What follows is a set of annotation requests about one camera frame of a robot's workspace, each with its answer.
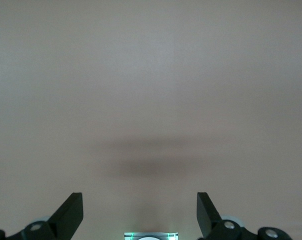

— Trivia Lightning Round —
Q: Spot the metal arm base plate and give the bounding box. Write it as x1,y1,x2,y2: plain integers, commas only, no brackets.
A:
123,231,179,240

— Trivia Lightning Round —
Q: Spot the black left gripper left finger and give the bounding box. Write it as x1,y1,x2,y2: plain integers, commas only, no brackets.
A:
0,192,84,240

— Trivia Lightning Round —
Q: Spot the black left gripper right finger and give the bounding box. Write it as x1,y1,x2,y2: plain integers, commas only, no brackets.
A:
196,191,291,240

